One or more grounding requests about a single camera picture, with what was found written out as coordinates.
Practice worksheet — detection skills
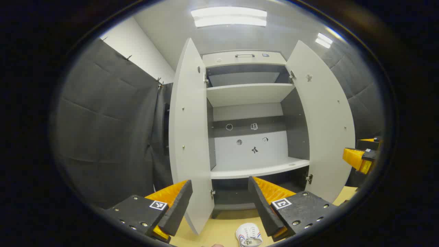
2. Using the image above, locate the grey cabinet shelf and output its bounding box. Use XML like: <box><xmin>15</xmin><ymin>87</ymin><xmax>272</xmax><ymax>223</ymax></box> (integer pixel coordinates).
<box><xmin>210</xmin><ymin>157</ymin><xmax>310</xmax><ymax>179</ymax></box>
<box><xmin>206</xmin><ymin>83</ymin><xmax>295</xmax><ymax>107</ymax></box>

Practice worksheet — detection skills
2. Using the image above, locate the small ceiling light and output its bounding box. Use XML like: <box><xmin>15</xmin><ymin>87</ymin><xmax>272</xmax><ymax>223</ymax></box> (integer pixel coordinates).
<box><xmin>315</xmin><ymin>33</ymin><xmax>333</xmax><ymax>49</ymax></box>

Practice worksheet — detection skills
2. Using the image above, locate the black quilted backdrop cloth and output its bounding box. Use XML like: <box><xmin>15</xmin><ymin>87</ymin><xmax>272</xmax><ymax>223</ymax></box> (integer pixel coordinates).
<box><xmin>55</xmin><ymin>38</ymin><xmax>174</xmax><ymax>208</ymax></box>
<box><xmin>322</xmin><ymin>45</ymin><xmax>384</xmax><ymax>187</ymax></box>

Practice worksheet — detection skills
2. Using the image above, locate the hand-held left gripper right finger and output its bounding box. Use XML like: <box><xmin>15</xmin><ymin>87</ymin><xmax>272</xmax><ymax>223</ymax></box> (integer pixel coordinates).
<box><xmin>248</xmin><ymin>176</ymin><xmax>338</xmax><ymax>242</ymax></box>

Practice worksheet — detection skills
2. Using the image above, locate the large ceiling light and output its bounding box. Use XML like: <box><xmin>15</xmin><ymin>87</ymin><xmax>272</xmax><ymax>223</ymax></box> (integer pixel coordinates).
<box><xmin>191</xmin><ymin>7</ymin><xmax>267</xmax><ymax>28</ymax></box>

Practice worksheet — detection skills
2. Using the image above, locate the grey shoe cabinet door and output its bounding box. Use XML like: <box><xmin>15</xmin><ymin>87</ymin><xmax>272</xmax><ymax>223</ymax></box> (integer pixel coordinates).
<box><xmin>168</xmin><ymin>38</ymin><xmax>215</xmax><ymax>235</ymax></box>
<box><xmin>285</xmin><ymin>40</ymin><xmax>356</xmax><ymax>203</ymax></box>

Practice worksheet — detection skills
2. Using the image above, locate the grey cabinet drawer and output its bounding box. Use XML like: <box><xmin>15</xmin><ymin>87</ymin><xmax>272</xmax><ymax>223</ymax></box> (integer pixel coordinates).
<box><xmin>202</xmin><ymin>51</ymin><xmax>287</xmax><ymax>68</ymax></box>

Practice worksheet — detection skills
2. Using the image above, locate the white striped shoe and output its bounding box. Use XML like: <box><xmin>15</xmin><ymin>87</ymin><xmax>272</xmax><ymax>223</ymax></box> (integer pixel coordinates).
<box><xmin>236</xmin><ymin>223</ymin><xmax>263</xmax><ymax>247</ymax></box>

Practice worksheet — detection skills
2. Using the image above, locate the grey shoe cabinet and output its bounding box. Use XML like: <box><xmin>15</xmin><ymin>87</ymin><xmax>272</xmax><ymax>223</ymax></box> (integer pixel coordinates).
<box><xmin>202</xmin><ymin>51</ymin><xmax>311</xmax><ymax>220</ymax></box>

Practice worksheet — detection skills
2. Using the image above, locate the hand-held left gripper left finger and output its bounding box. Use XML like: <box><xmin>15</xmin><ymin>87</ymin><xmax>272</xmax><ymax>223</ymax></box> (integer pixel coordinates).
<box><xmin>103</xmin><ymin>179</ymin><xmax>193</xmax><ymax>244</ymax></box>

